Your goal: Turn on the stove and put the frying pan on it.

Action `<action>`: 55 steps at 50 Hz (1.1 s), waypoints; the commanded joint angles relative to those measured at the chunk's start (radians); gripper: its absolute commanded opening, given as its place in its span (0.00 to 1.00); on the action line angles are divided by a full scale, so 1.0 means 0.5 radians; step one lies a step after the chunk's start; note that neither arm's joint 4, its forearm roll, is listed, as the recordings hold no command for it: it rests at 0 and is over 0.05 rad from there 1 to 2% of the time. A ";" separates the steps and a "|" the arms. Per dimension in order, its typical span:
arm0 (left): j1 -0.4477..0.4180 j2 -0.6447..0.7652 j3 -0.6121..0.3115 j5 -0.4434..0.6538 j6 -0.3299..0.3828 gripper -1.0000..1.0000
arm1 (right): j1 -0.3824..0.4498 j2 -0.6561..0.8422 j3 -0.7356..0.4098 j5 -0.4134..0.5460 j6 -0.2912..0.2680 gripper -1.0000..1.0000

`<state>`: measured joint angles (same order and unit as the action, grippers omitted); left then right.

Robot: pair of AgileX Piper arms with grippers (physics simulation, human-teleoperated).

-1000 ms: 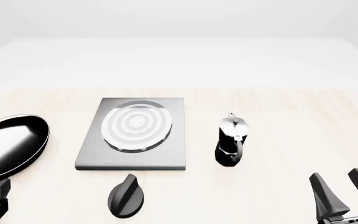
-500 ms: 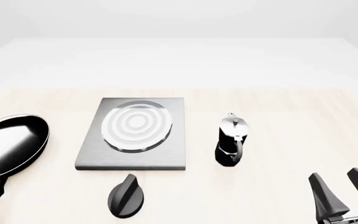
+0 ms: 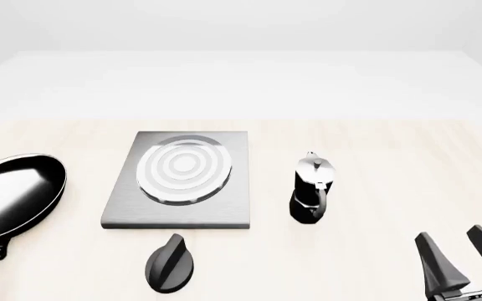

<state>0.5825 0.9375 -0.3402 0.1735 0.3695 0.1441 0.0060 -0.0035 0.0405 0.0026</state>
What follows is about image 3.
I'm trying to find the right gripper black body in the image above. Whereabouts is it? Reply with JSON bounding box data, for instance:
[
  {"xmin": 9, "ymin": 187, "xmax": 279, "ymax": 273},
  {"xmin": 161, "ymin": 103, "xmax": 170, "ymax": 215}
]
[{"xmin": 427, "ymin": 281, "xmax": 482, "ymax": 301}]

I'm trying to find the flat grey stove plate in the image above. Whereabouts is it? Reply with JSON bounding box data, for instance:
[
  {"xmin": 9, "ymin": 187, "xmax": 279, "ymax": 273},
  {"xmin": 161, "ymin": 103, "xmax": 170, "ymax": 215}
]
[{"xmin": 100, "ymin": 130, "xmax": 252, "ymax": 231}]

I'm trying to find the round black stove knob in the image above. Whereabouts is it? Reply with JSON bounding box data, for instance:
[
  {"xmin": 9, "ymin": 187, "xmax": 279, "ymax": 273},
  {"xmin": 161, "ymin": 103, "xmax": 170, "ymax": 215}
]
[{"xmin": 144, "ymin": 232, "xmax": 196, "ymax": 294}]

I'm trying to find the black frying pan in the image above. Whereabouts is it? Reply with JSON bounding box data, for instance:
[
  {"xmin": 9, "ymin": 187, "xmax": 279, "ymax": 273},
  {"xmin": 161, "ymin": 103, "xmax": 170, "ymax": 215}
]
[{"xmin": 0, "ymin": 153, "xmax": 68, "ymax": 301}]

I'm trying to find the black and silver moka pot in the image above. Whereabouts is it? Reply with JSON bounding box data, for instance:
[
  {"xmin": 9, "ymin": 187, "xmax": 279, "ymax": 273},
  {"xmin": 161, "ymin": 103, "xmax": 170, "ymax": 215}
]
[{"xmin": 289, "ymin": 150, "xmax": 336, "ymax": 226}]

